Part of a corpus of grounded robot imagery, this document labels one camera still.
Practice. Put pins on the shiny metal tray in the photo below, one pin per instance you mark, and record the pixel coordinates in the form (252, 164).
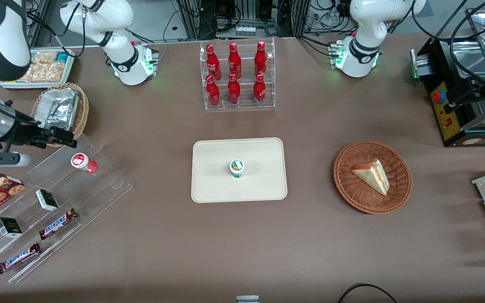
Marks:
(480, 19)

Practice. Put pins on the clear acrylic stepped display stand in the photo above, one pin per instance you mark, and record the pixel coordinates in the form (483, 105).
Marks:
(86, 193)

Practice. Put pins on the teal snack pack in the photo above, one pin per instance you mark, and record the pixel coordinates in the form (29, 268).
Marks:
(62, 58)

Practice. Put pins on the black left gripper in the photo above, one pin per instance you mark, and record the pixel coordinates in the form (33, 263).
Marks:
(476, 91)

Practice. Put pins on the aluminium foil container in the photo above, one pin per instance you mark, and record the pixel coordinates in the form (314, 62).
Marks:
(60, 107)

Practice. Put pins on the black sealing machine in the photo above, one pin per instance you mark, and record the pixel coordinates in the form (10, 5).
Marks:
(457, 130)

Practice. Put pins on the large clear cracker bag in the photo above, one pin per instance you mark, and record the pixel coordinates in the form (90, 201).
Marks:
(44, 72)

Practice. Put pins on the red cola bottle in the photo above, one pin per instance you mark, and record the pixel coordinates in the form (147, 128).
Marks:
(234, 91)
(260, 59)
(212, 63)
(234, 61)
(213, 93)
(259, 91)

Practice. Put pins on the white plastic bin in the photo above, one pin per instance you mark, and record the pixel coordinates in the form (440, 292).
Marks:
(70, 69)

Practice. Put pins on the wrapped sandwich wedge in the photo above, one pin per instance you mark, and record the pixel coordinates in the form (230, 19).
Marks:
(373, 176)

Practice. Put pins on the white power strip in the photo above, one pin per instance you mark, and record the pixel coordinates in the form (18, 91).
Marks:
(245, 30)

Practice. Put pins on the small clear cracker bag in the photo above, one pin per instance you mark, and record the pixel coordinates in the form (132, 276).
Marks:
(44, 57)

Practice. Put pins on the green-lidded yogurt cup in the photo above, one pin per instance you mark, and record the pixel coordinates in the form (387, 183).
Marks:
(237, 168)

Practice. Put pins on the red emergency stop button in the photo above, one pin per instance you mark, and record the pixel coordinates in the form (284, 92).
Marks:
(438, 97)

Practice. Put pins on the Snickers chocolate bar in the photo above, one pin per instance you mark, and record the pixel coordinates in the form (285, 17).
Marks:
(18, 258)
(58, 224)

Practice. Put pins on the red gum bottle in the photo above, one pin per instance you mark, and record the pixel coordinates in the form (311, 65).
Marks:
(83, 162)

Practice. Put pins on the small black box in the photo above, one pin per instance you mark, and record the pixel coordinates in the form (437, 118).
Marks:
(8, 227)
(47, 200)

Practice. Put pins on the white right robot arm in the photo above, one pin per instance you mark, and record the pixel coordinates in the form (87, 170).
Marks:
(129, 63)

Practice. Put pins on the white grey device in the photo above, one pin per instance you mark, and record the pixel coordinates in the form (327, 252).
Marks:
(247, 299)

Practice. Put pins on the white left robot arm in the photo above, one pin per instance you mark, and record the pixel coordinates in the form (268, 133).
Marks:
(362, 54)

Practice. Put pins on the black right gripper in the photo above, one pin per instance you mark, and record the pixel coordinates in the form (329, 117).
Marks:
(24, 134)

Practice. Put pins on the clear acrylic bottle rack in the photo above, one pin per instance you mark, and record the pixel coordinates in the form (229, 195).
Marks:
(246, 63)

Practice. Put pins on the reddish brown wicker basket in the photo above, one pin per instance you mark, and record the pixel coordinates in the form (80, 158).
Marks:
(352, 189)

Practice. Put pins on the cream plastic tray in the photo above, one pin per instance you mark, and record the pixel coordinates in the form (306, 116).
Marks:
(263, 185)

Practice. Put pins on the light tan wicker basket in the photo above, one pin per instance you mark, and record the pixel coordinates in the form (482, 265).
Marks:
(83, 109)

